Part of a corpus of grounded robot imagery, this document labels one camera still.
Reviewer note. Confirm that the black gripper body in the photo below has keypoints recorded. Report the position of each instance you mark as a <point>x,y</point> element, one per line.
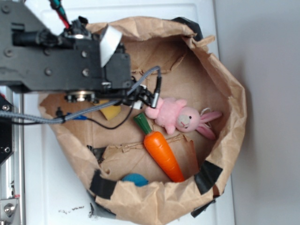
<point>119,84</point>

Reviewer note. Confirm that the yellow sponge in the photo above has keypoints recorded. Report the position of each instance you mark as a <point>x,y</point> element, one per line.
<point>111,112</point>

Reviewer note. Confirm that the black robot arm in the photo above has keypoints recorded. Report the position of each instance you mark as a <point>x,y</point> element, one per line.
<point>84,66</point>

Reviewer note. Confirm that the pink plush bunny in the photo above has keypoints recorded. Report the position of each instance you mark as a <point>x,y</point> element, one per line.
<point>174,114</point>

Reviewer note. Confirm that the orange toy carrot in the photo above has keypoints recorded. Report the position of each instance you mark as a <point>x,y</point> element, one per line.
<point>159,149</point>

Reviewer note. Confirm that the brown paper bag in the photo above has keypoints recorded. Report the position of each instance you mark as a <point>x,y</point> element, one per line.
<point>101,157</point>

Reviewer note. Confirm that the blue ball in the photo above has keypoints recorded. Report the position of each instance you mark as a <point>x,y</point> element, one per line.
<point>136,178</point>

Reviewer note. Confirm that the white tray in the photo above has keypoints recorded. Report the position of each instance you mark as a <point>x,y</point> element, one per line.
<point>53,193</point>

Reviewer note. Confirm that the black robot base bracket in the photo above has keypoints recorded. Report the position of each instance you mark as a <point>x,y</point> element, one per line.
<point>6,131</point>

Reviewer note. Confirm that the aluminium frame rail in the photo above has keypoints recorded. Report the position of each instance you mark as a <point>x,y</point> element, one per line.
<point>12,195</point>

